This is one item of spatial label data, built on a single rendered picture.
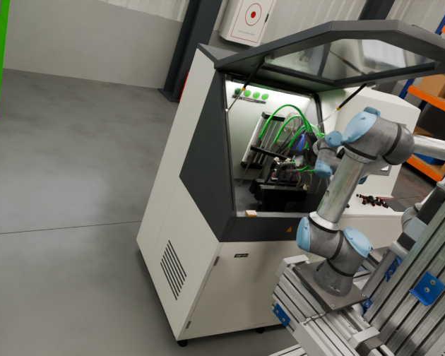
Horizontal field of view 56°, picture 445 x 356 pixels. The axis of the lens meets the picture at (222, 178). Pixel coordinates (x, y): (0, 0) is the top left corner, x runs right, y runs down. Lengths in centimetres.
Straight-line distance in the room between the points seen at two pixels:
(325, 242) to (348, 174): 26
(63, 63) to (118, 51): 72
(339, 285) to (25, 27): 469
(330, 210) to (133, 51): 481
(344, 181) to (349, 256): 28
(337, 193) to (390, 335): 60
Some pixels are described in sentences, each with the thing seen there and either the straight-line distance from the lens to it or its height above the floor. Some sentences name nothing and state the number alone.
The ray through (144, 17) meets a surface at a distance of 590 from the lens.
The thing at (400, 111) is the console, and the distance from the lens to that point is 283.
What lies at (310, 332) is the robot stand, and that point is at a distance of 160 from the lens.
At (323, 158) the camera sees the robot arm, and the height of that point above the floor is 139.
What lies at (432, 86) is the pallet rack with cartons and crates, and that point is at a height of 132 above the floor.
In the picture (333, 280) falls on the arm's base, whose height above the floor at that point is 109.
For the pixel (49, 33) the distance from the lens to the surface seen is 560.
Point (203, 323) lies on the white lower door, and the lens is 248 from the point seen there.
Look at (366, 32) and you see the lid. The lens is 157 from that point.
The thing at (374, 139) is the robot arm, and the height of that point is 162.
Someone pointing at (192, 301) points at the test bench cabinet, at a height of 38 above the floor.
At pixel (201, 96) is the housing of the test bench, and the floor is 128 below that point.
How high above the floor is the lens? 195
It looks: 26 degrees down
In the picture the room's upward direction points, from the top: 22 degrees clockwise
